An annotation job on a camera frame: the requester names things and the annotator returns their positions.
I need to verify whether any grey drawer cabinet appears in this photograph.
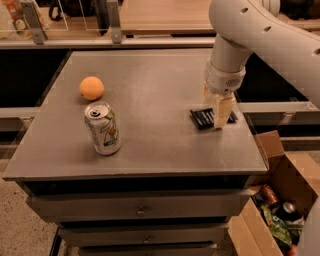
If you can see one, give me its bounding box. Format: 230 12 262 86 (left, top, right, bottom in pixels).
3 49 266 256

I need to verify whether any middle grey metal bracket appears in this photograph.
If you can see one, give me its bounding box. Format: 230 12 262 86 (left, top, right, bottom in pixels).
106 0 122 44

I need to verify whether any dark can in box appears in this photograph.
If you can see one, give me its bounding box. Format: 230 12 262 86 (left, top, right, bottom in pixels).
276 202 296 221

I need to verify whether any black bag top right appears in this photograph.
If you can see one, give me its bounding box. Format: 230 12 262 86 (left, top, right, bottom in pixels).
280 0 320 20

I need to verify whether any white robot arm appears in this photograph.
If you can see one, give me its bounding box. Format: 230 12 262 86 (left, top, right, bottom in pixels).
205 0 320 106

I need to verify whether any white green soda can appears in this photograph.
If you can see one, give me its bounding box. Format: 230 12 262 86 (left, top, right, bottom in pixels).
84 101 121 155

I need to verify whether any grey horizontal rail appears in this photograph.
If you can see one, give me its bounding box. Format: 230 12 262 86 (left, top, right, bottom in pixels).
0 37 215 50

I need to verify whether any left grey metal bracket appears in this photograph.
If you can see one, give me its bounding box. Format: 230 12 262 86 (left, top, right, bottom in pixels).
19 0 47 45

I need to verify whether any brown can in box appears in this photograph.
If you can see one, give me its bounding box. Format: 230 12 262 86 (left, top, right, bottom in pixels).
260 185 279 205

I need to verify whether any red apple in box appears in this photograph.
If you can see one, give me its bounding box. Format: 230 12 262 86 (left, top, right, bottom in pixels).
286 244 297 256

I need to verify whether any drawer round knob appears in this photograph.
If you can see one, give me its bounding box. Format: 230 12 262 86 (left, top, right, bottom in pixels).
136 205 146 217
143 235 151 244

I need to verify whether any orange fruit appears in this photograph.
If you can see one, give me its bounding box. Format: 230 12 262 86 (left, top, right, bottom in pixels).
79 76 104 101

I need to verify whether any wooden desk top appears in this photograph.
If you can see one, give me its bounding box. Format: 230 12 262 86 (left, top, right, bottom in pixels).
118 0 320 36

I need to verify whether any grey metal bracket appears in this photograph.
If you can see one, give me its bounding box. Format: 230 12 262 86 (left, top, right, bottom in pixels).
19 0 47 45
106 0 122 44

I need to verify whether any blue rxbar blueberry wrapper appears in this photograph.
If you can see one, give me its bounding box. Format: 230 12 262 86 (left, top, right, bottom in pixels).
189 107 239 130

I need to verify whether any brown cardboard box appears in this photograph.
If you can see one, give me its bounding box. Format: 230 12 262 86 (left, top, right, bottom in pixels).
229 131 320 256

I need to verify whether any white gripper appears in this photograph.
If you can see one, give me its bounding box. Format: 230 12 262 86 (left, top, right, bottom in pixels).
203 61 246 128

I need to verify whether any green snack bag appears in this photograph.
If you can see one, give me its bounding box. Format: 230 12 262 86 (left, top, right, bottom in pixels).
260 205 305 251

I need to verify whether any top drawer round knob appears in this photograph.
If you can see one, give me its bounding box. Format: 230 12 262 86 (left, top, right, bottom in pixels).
136 205 146 217

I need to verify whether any orange white snack bag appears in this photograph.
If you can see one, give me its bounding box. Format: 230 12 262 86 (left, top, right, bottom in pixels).
0 0 31 40

